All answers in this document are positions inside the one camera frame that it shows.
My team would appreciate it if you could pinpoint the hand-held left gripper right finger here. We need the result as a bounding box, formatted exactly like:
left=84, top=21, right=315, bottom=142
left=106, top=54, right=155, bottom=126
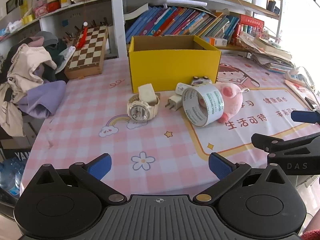
left=193, top=152, right=292, bottom=204

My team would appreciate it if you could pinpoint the stack of papers and books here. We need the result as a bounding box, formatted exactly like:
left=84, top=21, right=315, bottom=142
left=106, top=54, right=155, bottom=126
left=237, top=31, right=295, bottom=74

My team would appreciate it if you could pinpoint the pink white booklet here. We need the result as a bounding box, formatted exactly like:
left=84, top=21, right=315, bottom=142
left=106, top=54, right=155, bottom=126
left=284, top=79, right=320, bottom=105

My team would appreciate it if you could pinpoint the thick red book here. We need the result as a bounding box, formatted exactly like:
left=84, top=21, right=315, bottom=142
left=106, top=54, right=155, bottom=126
left=231, top=14, right=265, bottom=46

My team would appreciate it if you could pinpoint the person's red garment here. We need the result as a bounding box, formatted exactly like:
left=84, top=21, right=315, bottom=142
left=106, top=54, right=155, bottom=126
left=300, top=211, right=320, bottom=240

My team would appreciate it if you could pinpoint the cream wristwatch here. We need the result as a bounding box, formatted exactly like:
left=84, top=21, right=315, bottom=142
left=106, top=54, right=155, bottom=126
left=127, top=92, right=160, bottom=123

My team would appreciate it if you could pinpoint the row of books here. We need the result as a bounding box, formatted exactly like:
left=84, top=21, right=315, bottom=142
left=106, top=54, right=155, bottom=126
left=125, top=5, right=240, bottom=39

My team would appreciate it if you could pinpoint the wooden chessboard box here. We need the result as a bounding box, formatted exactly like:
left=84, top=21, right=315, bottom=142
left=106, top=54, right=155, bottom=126
left=64, top=25, right=109, bottom=80

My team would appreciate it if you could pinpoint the pile of clothes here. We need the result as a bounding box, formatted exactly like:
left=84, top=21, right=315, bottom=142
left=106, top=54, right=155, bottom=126
left=0, top=31, right=75, bottom=137

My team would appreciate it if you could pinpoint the red round container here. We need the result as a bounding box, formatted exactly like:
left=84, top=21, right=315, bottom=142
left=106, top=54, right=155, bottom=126
left=46, top=0, right=61, bottom=12

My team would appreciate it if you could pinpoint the orange white blue box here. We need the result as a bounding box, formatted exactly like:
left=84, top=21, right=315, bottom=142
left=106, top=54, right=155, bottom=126
left=200, top=36, right=228, bottom=47

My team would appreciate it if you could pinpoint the pack of water bottles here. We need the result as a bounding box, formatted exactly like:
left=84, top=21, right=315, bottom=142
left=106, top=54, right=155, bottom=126
left=0, top=159, right=27, bottom=197

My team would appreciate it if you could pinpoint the pink pig plush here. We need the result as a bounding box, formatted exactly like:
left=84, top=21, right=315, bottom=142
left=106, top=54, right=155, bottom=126
left=197, top=82, right=250, bottom=123

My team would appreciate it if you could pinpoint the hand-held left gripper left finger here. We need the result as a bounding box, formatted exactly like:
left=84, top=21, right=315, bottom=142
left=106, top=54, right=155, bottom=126
left=32, top=153, right=128, bottom=204

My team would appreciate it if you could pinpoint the purple garment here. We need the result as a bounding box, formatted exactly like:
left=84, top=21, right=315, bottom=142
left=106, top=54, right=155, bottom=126
left=19, top=80, right=67, bottom=119

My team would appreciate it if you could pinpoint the white charger plug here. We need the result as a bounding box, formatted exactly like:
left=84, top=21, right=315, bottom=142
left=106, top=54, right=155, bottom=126
left=164, top=94, right=184, bottom=112
left=175, top=82, right=194, bottom=97

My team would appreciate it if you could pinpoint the red tassel ornament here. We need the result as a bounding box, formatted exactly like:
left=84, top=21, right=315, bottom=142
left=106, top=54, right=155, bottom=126
left=75, top=21, right=89, bottom=50

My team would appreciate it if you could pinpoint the pink checkered desktop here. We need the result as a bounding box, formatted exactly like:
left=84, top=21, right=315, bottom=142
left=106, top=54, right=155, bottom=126
left=20, top=54, right=320, bottom=198

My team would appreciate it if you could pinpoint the white shelf unit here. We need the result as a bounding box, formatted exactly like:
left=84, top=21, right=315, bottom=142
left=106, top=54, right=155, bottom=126
left=0, top=0, right=285, bottom=60

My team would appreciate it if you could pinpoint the cream rectangular block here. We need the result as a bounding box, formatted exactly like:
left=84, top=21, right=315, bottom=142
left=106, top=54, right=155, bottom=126
left=138, top=83, right=158, bottom=105

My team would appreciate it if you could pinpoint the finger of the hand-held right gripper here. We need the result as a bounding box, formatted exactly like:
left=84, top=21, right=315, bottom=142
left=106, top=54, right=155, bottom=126
left=251, top=132, right=320, bottom=155
left=291, top=110, right=320, bottom=125

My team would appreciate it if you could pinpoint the white under-shelf lamp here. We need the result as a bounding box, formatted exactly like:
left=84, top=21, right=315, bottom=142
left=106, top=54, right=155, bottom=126
left=160, top=0, right=208, bottom=7

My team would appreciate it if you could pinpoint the clear tape roll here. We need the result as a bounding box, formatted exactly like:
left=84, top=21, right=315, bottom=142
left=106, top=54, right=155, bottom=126
left=182, top=83, right=225, bottom=127

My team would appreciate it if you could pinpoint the yellow cardboard box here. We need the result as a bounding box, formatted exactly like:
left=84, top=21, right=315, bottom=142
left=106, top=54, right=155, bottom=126
left=127, top=35, right=222, bottom=93

